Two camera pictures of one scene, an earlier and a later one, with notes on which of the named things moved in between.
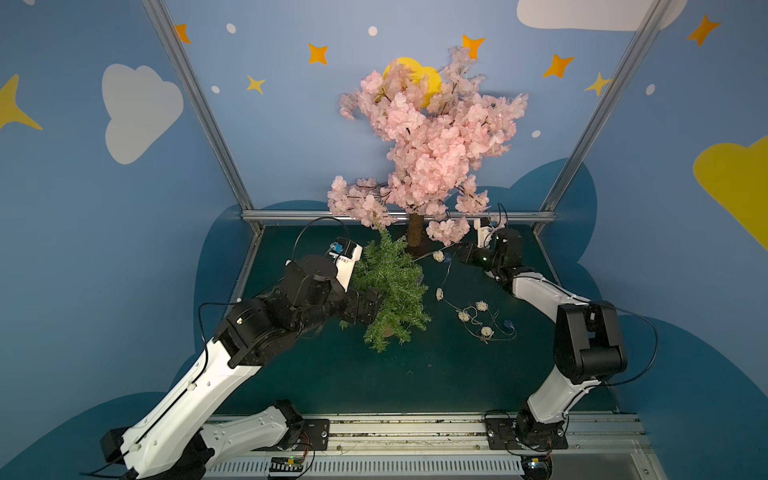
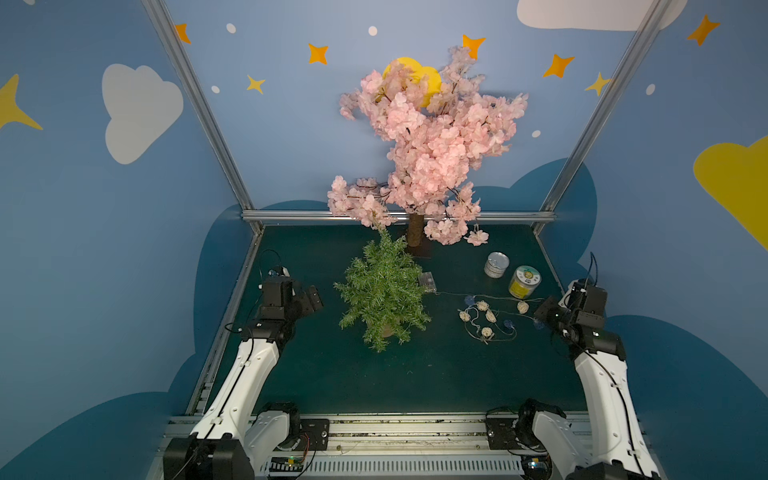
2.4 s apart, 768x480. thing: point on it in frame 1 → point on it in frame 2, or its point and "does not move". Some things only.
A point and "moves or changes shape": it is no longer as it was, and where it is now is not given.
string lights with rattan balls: [477, 319] moves or changes shape
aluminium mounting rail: [465, 435] does not move
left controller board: [286, 464] does not move
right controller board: [536, 467] does not move
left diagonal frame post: [211, 120] does not move
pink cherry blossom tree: [440, 124] does not move
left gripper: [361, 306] → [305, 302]
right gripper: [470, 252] → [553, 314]
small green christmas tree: [387, 265] does not move
